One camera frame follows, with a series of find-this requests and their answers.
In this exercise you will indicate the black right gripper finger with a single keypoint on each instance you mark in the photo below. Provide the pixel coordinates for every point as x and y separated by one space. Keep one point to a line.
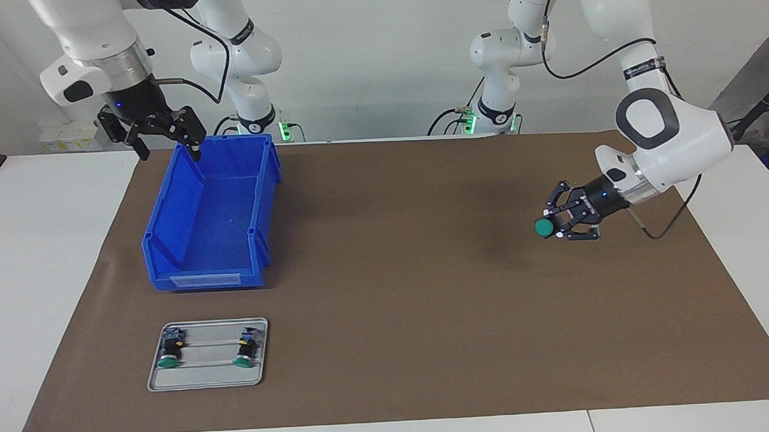
189 128
119 130

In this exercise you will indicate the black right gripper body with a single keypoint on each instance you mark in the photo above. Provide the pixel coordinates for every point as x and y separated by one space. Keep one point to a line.
134 103

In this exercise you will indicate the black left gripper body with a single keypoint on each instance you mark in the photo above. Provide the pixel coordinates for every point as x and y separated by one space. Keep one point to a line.
605 202

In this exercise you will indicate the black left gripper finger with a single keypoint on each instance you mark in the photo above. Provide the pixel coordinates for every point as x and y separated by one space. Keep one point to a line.
566 190
583 231

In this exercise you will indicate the green push button switch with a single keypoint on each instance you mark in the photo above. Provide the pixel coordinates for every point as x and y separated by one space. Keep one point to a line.
245 349
170 351
543 228

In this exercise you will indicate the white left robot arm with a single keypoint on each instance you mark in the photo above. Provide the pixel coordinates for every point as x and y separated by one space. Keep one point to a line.
676 135

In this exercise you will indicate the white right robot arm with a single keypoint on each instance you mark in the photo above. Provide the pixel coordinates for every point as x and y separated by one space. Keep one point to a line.
97 34

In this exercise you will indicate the white junction box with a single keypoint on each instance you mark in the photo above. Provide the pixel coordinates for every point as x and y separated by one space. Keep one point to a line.
62 141

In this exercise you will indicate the green lit base connector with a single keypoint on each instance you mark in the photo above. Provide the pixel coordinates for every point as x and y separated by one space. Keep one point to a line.
469 122
285 130

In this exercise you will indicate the blue plastic storage bin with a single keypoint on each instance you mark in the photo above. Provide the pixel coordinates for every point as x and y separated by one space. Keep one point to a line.
212 228

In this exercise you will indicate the black stand pole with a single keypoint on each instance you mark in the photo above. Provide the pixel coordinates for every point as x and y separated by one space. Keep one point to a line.
749 119

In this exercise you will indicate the brown table mat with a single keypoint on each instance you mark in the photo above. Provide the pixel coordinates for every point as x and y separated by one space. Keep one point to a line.
395 337

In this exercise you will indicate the silver metal tray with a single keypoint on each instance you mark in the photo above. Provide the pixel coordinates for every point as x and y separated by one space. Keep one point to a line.
204 376

